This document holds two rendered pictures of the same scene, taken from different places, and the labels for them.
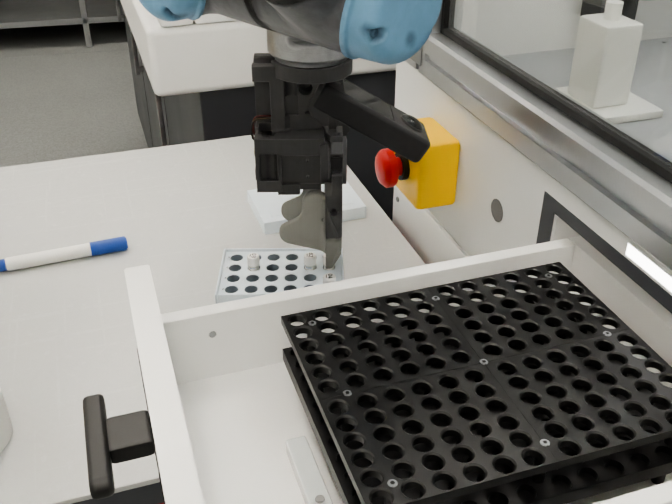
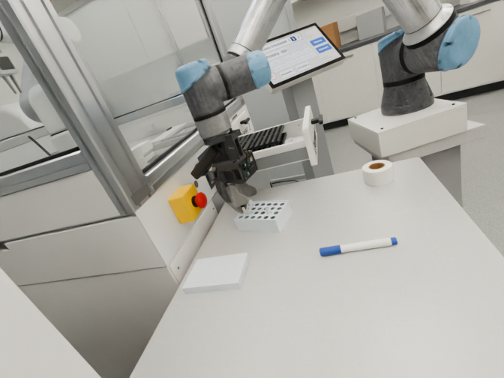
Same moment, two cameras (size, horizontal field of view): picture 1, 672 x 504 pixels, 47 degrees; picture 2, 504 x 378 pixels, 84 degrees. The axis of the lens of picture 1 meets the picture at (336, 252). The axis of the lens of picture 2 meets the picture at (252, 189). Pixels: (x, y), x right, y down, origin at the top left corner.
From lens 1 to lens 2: 1.22 m
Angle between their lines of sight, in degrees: 113
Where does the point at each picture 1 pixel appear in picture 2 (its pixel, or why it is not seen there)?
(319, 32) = not seen: hidden behind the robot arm
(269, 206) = (236, 264)
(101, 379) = (337, 196)
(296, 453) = not seen: hidden behind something
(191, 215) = (277, 280)
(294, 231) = (251, 189)
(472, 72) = (169, 158)
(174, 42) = not seen: outside the picture
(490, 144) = (184, 170)
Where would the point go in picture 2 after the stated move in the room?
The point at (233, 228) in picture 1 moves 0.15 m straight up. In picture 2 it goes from (261, 264) to (236, 204)
